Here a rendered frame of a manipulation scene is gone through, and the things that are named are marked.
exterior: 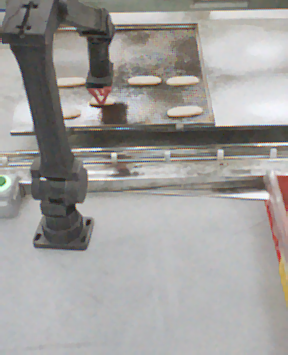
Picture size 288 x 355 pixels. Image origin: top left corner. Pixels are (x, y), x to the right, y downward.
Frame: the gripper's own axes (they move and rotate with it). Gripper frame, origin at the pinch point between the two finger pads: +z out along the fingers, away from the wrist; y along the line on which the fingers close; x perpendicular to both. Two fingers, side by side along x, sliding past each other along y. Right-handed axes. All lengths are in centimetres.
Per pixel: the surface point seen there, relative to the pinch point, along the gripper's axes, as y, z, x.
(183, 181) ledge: -27.5, 3.7, -23.9
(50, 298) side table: -60, 4, 2
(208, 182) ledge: -27.0, 4.2, -30.2
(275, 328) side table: -64, 2, -41
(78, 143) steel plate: -9.7, 9.1, 6.1
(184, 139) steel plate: -6.3, 8.8, -24.2
